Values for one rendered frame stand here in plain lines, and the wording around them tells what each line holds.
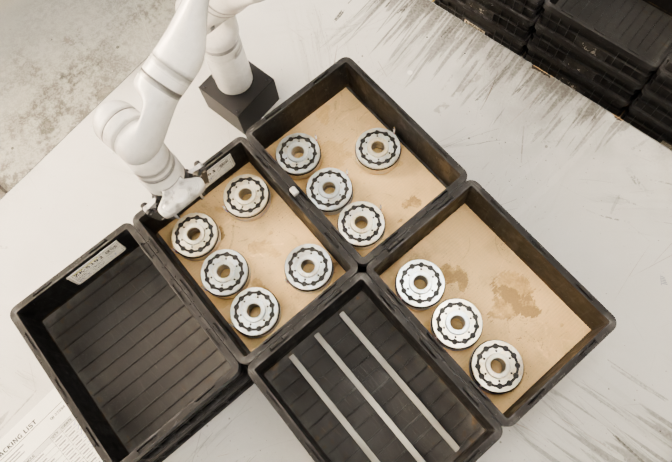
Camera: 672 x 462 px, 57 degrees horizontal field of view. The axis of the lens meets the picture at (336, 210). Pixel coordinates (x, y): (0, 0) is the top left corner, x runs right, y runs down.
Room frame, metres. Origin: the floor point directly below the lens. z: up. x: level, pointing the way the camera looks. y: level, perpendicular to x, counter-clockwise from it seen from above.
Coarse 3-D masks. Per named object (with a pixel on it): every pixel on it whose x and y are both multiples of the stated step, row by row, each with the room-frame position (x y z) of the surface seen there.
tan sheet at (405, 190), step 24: (336, 96) 0.75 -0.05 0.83; (312, 120) 0.70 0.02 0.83; (336, 120) 0.69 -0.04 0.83; (360, 120) 0.68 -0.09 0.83; (336, 144) 0.63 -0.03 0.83; (336, 168) 0.57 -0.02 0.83; (360, 168) 0.56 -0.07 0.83; (408, 168) 0.54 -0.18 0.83; (360, 192) 0.50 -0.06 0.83; (384, 192) 0.49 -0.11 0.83; (408, 192) 0.48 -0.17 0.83; (432, 192) 0.47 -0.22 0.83; (336, 216) 0.45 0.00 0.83; (384, 216) 0.44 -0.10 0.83; (408, 216) 0.43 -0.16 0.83
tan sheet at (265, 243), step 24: (240, 168) 0.61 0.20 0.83; (216, 192) 0.56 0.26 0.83; (216, 216) 0.50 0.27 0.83; (264, 216) 0.48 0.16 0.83; (288, 216) 0.47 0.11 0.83; (168, 240) 0.47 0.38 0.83; (240, 240) 0.44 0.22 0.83; (264, 240) 0.43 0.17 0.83; (288, 240) 0.42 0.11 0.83; (312, 240) 0.41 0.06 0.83; (192, 264) 0.40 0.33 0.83; (264, 264) 0.37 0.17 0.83; (312, 264) 0.36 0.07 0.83; (336, 264) 0.35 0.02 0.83; (288, 288) 0.31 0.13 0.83; (288, 312) 0.26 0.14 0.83; (240, 336) 0.23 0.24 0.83
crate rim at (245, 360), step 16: (208, 160) 0.59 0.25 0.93; (272, 176) 0.53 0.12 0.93; (288, 192) 0.49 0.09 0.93; (304, 208) 0.45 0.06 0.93; (320, 224) 0.41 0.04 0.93; (336, 240) 0.37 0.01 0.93; (160, 256) 0.40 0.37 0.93; (176, 272) 0.36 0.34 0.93; (352, 272) 0.30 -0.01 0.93; (336, 288) 0.27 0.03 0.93; (208, 320) 0.25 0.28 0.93; (288, 320) 0.23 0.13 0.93; (224, 336) 0.22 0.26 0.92; (272, 336) 0.20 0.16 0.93; (240, 352) 0.18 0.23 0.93; (256, 352) 0.17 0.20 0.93
